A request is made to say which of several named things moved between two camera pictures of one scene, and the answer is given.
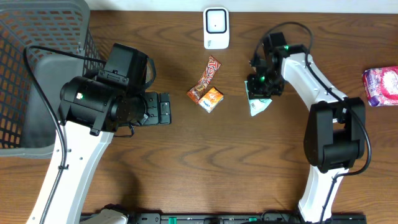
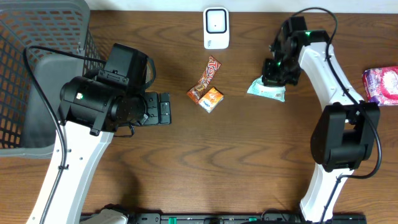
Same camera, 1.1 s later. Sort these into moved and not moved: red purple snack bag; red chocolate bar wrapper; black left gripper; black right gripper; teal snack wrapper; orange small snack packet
Moved: black right gripper; teal snack wrapper
Not moved: orange small snack packet; black left gripper; red chocolate bar wrapper; red purple snack bag
